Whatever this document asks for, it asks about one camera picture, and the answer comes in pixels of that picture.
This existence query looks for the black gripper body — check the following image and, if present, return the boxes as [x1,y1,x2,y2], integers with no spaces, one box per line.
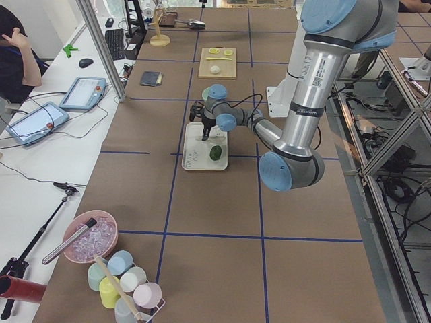
[201,114,216,132]

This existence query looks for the white steamed bun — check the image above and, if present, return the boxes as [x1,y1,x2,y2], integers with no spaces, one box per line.
[210,65,221,75]

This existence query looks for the light green bowl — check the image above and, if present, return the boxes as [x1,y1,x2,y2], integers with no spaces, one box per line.
[201,87,210,102]

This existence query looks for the metal tube in bowl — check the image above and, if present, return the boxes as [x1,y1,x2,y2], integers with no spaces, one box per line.
[42,217,97,265]

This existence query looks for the pink ice bowl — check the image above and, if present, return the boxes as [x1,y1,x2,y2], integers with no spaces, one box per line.
[63,210,119,264]

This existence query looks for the green avocado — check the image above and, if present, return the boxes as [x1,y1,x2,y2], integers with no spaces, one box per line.
[209,145,222,161]

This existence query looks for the white bear serving tray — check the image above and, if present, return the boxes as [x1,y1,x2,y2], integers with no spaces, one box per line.
[182,122,228,171]

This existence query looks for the bamboo cutting board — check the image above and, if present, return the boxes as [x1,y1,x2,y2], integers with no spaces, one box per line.
[198,47,237,79]

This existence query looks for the yellow plastic knife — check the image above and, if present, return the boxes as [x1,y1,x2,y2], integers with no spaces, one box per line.
[205,57,232,61]

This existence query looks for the grey folded cloth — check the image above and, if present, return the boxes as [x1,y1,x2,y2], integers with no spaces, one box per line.
[139,71,162,87]

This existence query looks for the wooden cup tree stand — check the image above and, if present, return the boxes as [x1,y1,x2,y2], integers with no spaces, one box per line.
[150,1,170,47]

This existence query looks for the metal scoop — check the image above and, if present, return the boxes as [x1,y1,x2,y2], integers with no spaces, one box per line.
[175,19,205,30]

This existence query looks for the dark metal tray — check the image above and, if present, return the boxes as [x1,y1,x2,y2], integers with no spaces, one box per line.
[159,12,178,28]

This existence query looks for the blue teach pendant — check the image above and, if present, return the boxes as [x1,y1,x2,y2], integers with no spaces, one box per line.
[59,77,107,111]
[6,102,69,145]

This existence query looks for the black keyboard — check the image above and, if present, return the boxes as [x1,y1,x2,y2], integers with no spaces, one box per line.
[104,29,125,61]

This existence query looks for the black computer mouse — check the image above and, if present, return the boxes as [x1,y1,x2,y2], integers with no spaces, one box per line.
[78,58,94,69]

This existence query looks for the green plastic clamp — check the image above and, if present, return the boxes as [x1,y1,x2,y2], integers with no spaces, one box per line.
[63,44,79,58]

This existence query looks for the blue plastic cup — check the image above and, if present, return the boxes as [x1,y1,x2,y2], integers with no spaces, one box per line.
[107,250,133,275]

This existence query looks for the white plastic cup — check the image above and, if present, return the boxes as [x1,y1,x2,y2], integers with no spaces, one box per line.
[120,266,147,293]

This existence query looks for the pink plastic cup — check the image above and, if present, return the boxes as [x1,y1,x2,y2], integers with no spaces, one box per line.
[133,283,162,308]

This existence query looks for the green plastic cup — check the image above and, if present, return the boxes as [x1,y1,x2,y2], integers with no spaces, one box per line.
[87,262,106,291]

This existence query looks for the yellow plastic cup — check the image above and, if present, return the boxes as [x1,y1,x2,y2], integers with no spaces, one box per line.
[99,277,121,309]

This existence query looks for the seated person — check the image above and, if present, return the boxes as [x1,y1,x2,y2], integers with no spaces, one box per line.
[1,6,47,104]

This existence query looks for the wooden stick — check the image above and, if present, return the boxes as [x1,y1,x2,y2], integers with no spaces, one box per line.
[94,256,145,322]

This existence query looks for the grey plastic cup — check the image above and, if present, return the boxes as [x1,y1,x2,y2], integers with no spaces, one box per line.
[114,298,137,323]

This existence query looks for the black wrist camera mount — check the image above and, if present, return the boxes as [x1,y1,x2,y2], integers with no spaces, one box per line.
[189,103,205,122]

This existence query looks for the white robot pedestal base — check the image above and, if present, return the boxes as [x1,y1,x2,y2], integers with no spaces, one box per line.
[266,75,297,118]

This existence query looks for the aluminium frame post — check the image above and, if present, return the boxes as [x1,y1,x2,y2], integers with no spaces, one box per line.
[75,0,126,102]

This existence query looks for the wire cup rack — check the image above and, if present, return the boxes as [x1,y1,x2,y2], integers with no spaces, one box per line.
[135,298,166,322]

